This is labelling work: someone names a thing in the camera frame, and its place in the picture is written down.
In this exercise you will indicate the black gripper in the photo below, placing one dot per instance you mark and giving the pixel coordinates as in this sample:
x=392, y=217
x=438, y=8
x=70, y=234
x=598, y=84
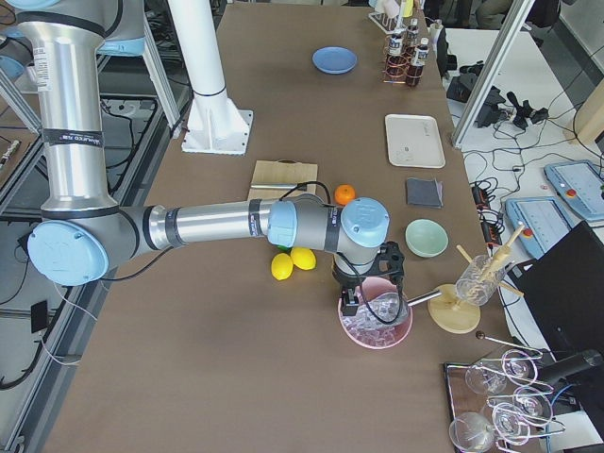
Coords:
x=347, y=281

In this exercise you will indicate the orange fruit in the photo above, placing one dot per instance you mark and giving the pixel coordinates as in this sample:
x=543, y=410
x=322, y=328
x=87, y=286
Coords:
x=344, y=194

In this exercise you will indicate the blue plate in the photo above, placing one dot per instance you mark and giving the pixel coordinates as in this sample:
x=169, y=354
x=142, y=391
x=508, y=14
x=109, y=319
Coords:
x=334, y=60

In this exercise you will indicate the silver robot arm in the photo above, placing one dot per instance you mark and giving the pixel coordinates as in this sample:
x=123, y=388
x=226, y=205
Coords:
x=84, y=232

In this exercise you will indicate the clear ice cubes pile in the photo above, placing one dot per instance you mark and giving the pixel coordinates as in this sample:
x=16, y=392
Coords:
x=364, y=328

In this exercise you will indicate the pink bowl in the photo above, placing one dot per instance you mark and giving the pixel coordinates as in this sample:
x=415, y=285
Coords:
x=373, y=287

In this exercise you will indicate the metal ice scoop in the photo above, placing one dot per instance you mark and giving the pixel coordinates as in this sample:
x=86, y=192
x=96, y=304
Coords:
x=401, y=302

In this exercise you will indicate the yellow lemon near board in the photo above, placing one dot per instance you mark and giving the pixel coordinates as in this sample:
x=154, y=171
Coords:
x=303, y=258

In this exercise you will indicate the yellow lemon outer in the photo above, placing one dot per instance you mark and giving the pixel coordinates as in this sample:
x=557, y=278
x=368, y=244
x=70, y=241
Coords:
x=282, y=266

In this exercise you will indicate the mint green bowl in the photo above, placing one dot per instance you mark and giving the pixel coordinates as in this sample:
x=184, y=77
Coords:
x=426, y=238

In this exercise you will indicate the wooden cup tree stand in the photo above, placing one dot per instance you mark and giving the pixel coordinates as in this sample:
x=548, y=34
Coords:
x=456, y=309

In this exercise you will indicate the grey folded cloth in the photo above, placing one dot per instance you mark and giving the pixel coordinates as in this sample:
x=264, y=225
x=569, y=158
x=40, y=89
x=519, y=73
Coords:
x=424, y=192

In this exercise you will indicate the clear glass mug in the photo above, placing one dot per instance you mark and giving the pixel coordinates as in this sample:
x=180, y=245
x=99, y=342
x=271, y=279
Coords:
x=475, y=289

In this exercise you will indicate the wooden cutting board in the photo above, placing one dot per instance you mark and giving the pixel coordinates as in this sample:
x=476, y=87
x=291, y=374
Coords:
x=267, y=171

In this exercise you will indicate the steel cylinder muddler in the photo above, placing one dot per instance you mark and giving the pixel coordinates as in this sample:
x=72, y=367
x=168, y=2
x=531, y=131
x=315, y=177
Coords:
x=276, y=186

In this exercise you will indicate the cream rabbit tray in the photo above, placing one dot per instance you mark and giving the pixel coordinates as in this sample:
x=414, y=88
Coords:
x=414, y=141

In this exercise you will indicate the wine glass rack tray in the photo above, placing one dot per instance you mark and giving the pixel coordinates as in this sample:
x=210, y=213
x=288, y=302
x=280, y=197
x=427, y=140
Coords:
x=499, y=402

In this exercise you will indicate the blue teach pendant near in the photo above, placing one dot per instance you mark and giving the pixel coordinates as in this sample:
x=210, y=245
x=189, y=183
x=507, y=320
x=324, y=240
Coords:
x=545, y=222

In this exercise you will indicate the blue teach pendant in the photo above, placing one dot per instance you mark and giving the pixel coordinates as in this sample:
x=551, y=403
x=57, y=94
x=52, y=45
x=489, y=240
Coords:
x=580, y=186
x=545, y=222

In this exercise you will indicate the black monitor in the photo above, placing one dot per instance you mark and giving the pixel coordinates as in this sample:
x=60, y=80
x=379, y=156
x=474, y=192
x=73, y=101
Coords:
x=564, y=291

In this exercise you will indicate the dark bottle white cap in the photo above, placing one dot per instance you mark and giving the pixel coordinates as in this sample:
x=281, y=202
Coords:
x=418, y=62

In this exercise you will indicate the blue teach pendant far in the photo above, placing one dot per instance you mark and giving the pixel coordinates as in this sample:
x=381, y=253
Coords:
x=580, y=186

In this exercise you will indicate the white pedestal column base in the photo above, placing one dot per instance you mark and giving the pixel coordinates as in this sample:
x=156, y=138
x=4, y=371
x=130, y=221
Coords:
x=215, y=125

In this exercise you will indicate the copper wire bottle rack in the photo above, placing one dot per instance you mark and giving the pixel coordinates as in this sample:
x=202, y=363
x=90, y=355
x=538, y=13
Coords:
x=406, y=54

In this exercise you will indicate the aluminium frame post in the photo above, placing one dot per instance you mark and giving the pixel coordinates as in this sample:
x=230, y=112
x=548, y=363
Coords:
x=516, y=17

